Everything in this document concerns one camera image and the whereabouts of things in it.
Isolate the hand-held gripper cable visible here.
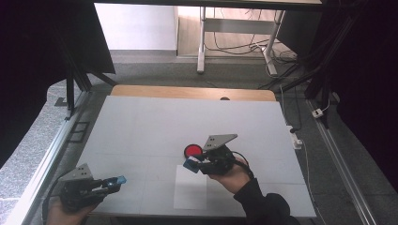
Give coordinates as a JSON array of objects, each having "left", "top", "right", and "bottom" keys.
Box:
[
  {"left": 230, "top": 150, "right": 255, "bottom": 181},
  {"left": 40, "top": 170, "right": 74, "bottom": 225}
]

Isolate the person's left hand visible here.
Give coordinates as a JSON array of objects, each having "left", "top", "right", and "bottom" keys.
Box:
[{"left": 45, "top": 197, "right": 99, "bottom": 225}]

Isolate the right hand-held gripper cable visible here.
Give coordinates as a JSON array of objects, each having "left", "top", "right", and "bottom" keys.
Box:
[{"left": 230, "top": 150, "right": 255, "bottom": 181}]

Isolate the black metal stand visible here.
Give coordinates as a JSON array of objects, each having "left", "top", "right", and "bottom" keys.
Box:
[{"left": 54, "top": 59, "right": 119, "bottom": 122}]

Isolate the blue stamp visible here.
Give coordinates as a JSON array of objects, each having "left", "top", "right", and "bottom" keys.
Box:
[{"left": 182, "top": 156, "right": 202, "bottom": 174}]

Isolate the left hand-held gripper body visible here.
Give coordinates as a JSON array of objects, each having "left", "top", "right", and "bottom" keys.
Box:
[{"left": 58, "top": 162, "right": 109, "bottom": 214}]

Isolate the left hand-held gripper cable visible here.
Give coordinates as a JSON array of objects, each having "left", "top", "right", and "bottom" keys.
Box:
[{"left": 40, "top": 170, "right": 74, "bottom": 225}]

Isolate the round red ink pad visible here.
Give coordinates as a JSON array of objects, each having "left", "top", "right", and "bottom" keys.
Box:
[{"left": 183, "top": 143, "right": 205, "bottom": 159}]

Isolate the black curtain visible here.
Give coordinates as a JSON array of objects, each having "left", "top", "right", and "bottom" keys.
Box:
[
  {"left": 276, "top": 0, "right": 398, "bottom": 196},
  {"left": 0, "top": 0, "right": 117, "bottom": 170}
]

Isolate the wooden table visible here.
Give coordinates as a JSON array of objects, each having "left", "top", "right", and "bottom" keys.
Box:
[{"left": 110, "top": 84, "right": 278, "bottom": 102}]

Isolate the person's right hand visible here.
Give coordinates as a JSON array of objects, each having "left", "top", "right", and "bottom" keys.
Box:
[{"left": 207, "top": 155, "right": 253, "bottom": 195}]

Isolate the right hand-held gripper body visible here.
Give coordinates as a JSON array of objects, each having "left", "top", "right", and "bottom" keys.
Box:
[{"left": 198, "top": 133, "right": 238, "bottom": 176}]

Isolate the white desk frame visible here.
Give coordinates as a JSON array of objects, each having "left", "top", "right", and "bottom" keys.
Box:
[{"left": 196, "top": 7, "right": 286, "bottom": 76}]

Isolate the white table mat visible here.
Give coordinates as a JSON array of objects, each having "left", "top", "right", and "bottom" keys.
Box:
[{"left": 73, "top": 95, "right": 317, "bottom": 218}]

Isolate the bundle of black floor cables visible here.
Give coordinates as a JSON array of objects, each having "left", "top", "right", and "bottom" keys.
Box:
[{"left": 205, "top": 7, "right": 314, "bottom": 92}]

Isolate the white paper sheet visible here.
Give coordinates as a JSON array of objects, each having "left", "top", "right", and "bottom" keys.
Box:
[{"left": 173, "top": 164, "right": 208, "bottom": 211}]

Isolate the aluminium floor rail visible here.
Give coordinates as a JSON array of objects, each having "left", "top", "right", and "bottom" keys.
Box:
[
  {"left": 304, "top": 98, "right": 378, "bottom": 225},
  {"left": 4, "top": 90, "right": 92, "bottom": 225}
]

